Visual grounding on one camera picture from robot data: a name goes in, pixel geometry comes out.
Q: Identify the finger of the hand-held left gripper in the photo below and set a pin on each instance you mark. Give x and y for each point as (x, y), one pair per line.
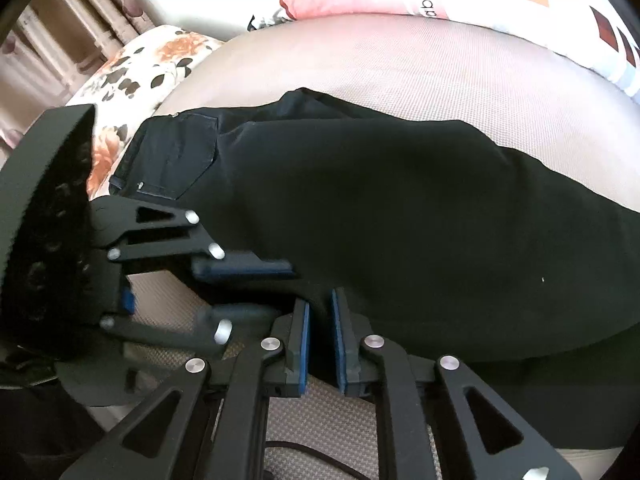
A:
(235, 316)
(240, 268)

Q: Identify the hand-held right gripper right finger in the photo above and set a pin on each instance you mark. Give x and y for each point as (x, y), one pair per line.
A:
(341, 347)

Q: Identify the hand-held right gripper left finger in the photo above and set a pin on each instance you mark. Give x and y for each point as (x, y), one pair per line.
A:
(302, 347)

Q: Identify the black pants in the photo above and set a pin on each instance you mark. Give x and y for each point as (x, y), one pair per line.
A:
(375, 210)

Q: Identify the floral print pillow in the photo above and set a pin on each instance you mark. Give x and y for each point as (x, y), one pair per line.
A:
(150, 70)

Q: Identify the beige striped curtain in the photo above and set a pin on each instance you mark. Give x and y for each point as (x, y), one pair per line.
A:
(60, 20)

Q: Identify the beige woven bed mat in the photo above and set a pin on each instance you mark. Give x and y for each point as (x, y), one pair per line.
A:
(400, 70)

